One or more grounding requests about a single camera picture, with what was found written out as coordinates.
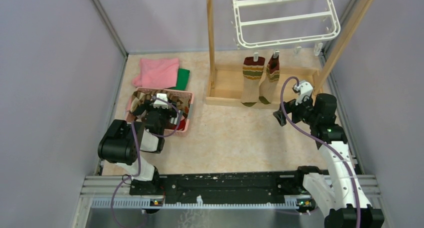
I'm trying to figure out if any wooden rack post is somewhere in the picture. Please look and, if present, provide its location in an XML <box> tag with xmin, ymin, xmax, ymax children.
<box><xmin>206</xmin><ymin>0</ymin><xmax>216</xmax><ymax>89</ymax></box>
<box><xmin>313</xmin><ymin>0</ymin><xmax>374</xmax><ymax>95</ymax></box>

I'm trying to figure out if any pink perforated basket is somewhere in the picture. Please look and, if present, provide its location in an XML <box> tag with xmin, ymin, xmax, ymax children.
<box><xmin>124</xmin><ymin>87</ymin><xmax>195</xmax><ymax>137</ymax></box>

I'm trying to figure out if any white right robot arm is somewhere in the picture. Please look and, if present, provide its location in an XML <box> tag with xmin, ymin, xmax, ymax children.
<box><xmin>273</xmin><ymin>93</ymin><xmax>385</xmax><ymax>227</ymax></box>

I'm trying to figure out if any right wooden rack post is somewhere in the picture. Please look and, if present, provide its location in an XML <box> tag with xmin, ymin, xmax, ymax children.
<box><xmin>313</xmin><ymin>0</ymin><xmax>374</xmax><ymax>95</ymax></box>

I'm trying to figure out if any left wooden rack post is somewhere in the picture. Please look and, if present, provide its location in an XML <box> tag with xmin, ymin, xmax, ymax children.
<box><xmin>206</xmin><ymin>0</ymin><xmax>216</xmax><ymax>89</ymax></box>

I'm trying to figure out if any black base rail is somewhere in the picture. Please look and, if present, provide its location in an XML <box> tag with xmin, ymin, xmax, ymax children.
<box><xmin>129</xmin><ymin>166</ymin><xmax>328</xmax><ymax>195</ymax></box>

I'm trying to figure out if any white cable duct strip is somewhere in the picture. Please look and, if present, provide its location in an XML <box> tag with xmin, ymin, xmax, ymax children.
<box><xmin>91</xmin><ymin>195</ymin><xmax>316</xmax><ymax>210</ymax></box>

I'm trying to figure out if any wooden rack base tray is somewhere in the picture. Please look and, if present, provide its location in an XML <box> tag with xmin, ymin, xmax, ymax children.
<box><xmin>205</xmin><ymin>63</ymin><xmax>320</xmax><ymax>110</ymax></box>

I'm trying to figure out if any pink towel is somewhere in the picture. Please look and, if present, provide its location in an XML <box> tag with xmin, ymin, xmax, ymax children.
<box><xmin>131</xmin><ymin>58</ymin><xmax>180</xmax><ymax>89</ymax></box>

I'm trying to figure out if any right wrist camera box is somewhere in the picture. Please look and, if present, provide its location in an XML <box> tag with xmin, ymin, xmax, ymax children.
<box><xmin>292</xmin><ymin>80</ymin><xmax>314</xmax><ymax>105</ymax></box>

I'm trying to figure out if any white clip drying hanger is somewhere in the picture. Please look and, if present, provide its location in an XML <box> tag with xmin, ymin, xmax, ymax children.
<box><xmin>231</xmin><ymin>0</ymin><xmax>341</xmax><ymax>50</ymax></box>

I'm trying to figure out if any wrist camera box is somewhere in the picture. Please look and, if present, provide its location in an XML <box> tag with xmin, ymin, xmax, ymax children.
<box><xmin>292</xmin><ymin>80</ymin><xmax>314</xmax><ymax>105</ymax></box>
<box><xmin>152</xmin><ymin>93</ymin><xmax>169</xmax><ymax>109</ymax></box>

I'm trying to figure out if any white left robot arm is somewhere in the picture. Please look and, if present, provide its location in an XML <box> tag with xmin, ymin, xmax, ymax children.
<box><xmin>97</xmin><ymin>107</ymin><xmax>181</xmax><ymax>195</ymax></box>

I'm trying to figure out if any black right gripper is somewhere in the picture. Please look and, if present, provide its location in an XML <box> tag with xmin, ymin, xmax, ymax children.
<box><xmin>273</xmin><ymin>92</ymin><xmax>319</xmax><ymax>126</ymax></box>

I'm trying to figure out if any green cloth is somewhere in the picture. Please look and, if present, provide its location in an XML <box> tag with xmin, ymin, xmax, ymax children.
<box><xmin>170</xmin><ymin>68</ymin><xmax>190</xmax><ymax>91</ymax></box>

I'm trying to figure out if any brown beige striped sock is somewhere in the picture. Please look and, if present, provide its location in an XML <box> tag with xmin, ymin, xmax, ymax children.
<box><xmin>127</xmin><ymin>89</ymin><xmax>193</xmax><ymax>118</ymax></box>

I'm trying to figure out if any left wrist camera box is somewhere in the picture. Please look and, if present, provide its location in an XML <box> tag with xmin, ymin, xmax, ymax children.
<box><xmin>152</xmin><ymin>93</ymin><xmax>169</xmax><ymax>109</ymax></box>

